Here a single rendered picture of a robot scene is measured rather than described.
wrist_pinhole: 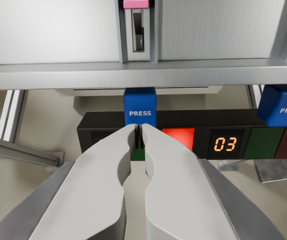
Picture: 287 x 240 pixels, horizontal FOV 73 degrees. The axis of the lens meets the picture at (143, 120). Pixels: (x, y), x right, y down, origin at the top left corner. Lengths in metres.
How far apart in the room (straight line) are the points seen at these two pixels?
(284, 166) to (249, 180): 0.16
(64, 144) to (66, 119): 0.11
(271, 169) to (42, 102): 1.06
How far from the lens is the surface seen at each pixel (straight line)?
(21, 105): 0.71
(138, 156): 0.19
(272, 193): 0.97
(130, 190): 0.84
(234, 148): 0.20
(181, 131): 0.18
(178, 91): 0.85
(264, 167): 0.96
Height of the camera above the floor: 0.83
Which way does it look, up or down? 71 degrees down
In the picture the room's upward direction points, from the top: 4 degrees counter-clockwise
